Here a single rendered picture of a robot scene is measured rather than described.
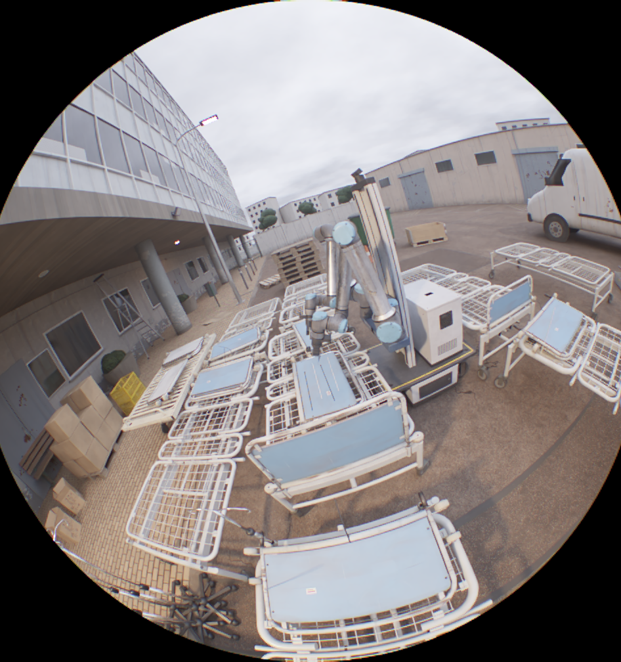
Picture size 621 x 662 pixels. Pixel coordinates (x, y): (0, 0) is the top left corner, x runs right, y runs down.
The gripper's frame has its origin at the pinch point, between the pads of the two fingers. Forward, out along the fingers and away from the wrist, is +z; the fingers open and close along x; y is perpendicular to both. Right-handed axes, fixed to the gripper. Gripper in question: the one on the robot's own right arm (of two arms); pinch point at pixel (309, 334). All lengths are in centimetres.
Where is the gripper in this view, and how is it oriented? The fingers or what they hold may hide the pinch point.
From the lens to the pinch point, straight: 196.0
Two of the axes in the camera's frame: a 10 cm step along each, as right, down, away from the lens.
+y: 9.7, -0.3, 2.3
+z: -0.3, 9.7, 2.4
